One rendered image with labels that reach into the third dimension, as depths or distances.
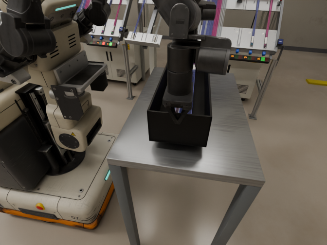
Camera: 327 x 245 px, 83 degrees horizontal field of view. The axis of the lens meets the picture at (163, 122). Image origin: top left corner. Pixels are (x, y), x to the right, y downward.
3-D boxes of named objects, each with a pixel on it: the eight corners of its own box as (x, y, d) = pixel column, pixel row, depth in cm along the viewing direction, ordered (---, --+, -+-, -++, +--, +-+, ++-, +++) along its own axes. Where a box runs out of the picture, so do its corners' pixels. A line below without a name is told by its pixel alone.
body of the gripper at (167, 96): (192, 88, 49) (195, 60, 44) (190, 109, 41) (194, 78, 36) (168, 86, 50) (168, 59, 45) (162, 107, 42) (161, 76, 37)
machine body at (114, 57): (136, 87, 254) (133, 39, 215) (91, 80, 268) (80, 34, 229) (151, 68, 303) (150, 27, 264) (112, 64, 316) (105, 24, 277)
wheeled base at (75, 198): (-4, 214, 116) (-29, 193, 101) (58, 143, 165) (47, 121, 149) (98, 234, 108) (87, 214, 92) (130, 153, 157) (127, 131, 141)
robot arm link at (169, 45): (171, 35, 40) (163, 42, 36) (203, 37, 38) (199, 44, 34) (171, 66, 44) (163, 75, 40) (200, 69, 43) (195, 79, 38)
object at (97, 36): (120, 41, 191) (118, 36, 184) (65, 35, 204) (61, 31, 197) (120, 40, 191) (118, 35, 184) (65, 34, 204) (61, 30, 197)
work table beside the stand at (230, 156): (131, 250, 105) (105, 158, 55) (155, 156, 159) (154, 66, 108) (212, 266, 100) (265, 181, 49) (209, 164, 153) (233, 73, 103)
